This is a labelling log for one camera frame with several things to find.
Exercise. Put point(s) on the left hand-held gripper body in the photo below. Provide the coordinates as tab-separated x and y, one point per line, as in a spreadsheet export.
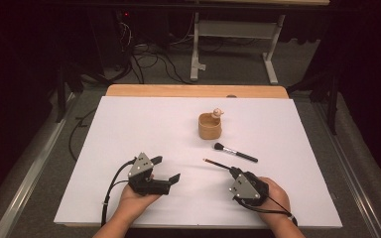
142	172

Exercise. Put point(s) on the white metal desk frame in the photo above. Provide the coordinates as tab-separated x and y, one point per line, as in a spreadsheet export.
234	28

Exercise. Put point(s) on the person's left hand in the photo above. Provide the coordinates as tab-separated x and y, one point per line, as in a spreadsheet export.
134	201

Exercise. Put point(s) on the white table board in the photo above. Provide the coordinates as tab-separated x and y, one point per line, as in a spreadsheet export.
165	132

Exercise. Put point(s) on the person's right hand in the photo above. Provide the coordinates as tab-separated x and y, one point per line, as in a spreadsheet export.
278	201

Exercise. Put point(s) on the tan bag-shaped brush holder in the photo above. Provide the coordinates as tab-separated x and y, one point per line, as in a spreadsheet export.
209	130

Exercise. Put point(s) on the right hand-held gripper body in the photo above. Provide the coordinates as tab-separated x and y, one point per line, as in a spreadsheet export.
248	190

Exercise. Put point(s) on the aluminium floor rail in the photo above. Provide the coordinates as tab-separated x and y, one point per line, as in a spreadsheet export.
350	172
29	178

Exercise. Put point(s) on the black makeup brush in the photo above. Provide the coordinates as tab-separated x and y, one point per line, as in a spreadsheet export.
238	153

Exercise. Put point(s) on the thin black paintbrush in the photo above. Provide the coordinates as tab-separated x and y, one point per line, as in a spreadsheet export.
216	163

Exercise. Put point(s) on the black stand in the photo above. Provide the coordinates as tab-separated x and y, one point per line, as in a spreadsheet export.
332	99
61	92

